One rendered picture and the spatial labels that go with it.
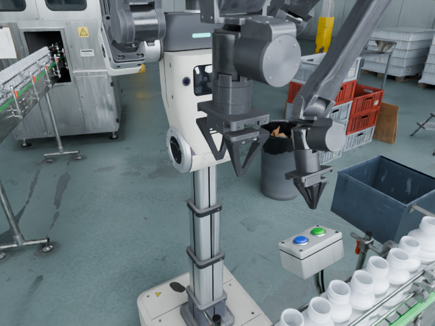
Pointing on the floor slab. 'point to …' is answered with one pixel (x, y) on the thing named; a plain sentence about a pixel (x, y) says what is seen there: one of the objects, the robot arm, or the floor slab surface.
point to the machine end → (87, 54)
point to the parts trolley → (372, 57)
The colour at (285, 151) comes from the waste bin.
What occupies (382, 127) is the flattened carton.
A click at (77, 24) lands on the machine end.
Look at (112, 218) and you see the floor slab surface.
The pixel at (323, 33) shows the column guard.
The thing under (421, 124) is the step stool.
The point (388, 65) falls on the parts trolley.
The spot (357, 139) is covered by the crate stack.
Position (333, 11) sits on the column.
